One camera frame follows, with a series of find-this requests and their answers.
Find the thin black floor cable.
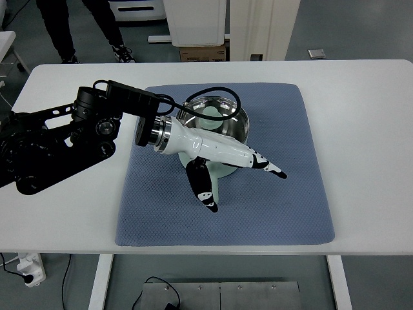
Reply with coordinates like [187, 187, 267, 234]
[61, 254, 74, 310]

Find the glass lid green knob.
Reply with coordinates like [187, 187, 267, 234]
[176, 95, 251, 145]

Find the white power strip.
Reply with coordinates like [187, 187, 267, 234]
[15, 252, 46, 288]

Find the blue quilted mat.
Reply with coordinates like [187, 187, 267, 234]
[115, 83, 336, 247]

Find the black plug cable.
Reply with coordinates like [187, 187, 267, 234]
[0, 253, 34, 282]

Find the grey metal plate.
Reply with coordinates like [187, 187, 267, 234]
[141, 280, 301, 310]

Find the white table leg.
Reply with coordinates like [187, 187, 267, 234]
[325, 255, 353, 310]
[87, 254, 114, 310]

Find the white cabinet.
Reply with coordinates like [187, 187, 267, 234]
[163, 0, 227, 47]

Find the brown cardboard box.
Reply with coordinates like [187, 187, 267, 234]
[179, 45, 227, 63]

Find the person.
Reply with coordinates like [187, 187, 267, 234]
[35, 0, 136, 65]

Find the black cable with adapter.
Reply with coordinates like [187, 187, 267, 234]
[130, 276, 181, 310]

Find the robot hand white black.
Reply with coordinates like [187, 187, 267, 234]
[166, 116, 288, 214]

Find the cream pillar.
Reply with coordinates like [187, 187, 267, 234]
[229, 0, 301, 61]

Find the green pot with handle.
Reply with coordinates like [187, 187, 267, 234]
[176, 95, 251, 207]

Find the white side table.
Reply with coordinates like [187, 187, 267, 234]
[0, 30, 32, 78]

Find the white appliance with slot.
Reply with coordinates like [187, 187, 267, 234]
[108, 0, 166, 22]

